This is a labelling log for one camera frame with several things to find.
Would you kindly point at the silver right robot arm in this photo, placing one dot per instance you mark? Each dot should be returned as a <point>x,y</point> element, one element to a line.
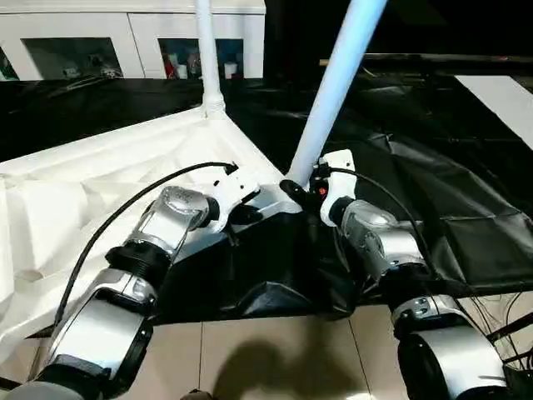
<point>383,246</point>

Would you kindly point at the black work mat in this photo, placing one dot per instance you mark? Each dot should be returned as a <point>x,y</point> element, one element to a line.
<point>437,187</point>

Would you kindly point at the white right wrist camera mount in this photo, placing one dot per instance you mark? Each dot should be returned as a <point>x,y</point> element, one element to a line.
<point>339,183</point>

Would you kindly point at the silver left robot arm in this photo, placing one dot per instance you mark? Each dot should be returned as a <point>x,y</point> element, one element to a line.
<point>125,300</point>

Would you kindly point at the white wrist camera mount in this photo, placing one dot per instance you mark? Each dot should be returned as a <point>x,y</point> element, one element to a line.
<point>233,191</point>
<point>339,183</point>

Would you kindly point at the long black rod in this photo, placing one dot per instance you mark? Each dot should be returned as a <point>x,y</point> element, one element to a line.
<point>437,59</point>

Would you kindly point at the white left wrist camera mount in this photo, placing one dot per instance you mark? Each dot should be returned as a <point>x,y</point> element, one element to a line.
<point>233,191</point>

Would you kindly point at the white plastic table leg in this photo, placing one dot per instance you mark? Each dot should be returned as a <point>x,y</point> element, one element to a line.
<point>333,83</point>
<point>208,50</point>

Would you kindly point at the flat white board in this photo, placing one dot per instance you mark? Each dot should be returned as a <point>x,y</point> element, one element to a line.
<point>499,104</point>

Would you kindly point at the white glass door cabinet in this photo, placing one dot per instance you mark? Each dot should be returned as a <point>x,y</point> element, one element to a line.
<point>125,25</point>

